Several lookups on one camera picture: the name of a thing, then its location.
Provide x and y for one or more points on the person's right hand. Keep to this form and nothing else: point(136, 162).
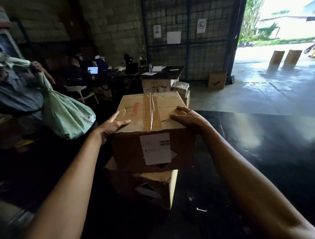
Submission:
point(194, 120)

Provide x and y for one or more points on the person's left hand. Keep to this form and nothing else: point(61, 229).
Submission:
point(110, 126)

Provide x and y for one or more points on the red lettered cardboard box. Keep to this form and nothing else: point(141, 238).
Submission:
point(169, 103)

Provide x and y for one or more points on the person's right forearm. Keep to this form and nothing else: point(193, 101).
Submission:
point(246, 182)

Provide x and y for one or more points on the person's left forearm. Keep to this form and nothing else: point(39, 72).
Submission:
point(64, 192)

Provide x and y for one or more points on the plain small cardboard box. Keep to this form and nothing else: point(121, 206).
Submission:
point(187, 98)

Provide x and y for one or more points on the small wrapped cardboard box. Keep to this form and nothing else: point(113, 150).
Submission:
point(180, 86)

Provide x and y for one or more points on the cardboard box check mark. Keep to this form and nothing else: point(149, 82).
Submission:
point(216, 81)

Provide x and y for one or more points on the large cardboard box white labels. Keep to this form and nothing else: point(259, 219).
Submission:
point(152, 86)

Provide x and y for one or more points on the white plastic chair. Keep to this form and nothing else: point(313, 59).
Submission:
point(73, 88)

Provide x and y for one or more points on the dark work desk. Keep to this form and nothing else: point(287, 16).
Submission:
point(169, 72)

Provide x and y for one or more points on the black plastic crate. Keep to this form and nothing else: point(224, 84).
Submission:
point(232, 79)

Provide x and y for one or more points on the open laptop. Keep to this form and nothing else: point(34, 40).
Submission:
point(93, 70)

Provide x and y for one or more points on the black desk monitor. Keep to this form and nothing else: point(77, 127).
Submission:
point(131, 67)

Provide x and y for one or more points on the folded white paper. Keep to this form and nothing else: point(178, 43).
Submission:
point(158, 68)

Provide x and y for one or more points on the flat white paper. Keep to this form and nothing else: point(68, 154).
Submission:
point(147, 73)

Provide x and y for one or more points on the black table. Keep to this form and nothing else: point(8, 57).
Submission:
point(246, 160)

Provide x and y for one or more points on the clear plastic water bottle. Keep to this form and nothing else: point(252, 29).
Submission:
point(150, 69)

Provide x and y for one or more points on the blank white sheet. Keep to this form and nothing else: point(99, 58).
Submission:
point(174, 37)

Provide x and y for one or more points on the parked motorbike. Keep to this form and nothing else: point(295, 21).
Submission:
point(246, 44)

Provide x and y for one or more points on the white round symbol sign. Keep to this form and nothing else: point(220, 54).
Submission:
point(201, 25)

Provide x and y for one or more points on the white sign dark figure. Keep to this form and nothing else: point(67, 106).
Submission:
point(157, 31)

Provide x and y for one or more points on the green tree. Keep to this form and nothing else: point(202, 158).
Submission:
point(251, 17)

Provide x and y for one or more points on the yellow wheeled vehicle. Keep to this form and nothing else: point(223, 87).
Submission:
point(310, 50)

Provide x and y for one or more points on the tan block post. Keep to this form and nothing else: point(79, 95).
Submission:
point(292, 57)
point(276, 59)

